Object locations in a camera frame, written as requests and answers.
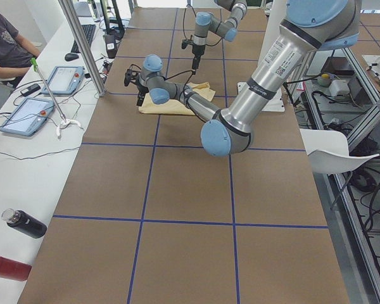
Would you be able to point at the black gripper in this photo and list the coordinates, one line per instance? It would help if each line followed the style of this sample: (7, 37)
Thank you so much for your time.
(141, 88)
(196, 50)

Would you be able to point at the beige long-sleeve printed shirt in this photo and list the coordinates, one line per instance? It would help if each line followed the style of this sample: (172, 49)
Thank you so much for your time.
(174, 107)

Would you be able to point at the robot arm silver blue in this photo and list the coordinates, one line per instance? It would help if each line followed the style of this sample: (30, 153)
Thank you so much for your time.
(307, 26)
(206, 22)

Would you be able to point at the far blue teach pendant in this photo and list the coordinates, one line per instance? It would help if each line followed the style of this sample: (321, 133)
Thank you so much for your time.
(64, 80)

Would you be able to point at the blue teach pendant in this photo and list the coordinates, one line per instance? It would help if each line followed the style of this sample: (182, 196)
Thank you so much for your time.
(28, 117)
(64, 80)

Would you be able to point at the reach grabber stick tool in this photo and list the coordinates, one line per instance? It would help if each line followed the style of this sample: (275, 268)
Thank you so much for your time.
(65, 122)

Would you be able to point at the black computer mouse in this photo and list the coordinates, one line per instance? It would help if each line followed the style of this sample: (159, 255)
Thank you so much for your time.
(71, 56)

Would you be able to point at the near blue teach pendant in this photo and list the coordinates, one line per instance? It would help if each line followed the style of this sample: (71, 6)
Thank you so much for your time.
(28, 117)

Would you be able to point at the seated person grey shirt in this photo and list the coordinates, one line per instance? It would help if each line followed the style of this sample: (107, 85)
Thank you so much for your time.
(16, 52)

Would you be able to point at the white plastic chair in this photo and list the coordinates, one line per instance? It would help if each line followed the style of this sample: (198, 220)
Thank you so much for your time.
(328, 153)

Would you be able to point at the black bottle clear cap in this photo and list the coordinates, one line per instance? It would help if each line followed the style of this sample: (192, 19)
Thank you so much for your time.
(24, 223)

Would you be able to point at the red bottle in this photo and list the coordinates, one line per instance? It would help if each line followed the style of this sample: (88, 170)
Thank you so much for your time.
(14, 270)

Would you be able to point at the white central pedestal column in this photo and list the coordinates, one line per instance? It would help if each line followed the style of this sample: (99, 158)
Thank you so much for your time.
(256, 93)

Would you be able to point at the aluminium frame post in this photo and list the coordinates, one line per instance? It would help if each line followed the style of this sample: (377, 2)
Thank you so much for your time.
(85, 50)

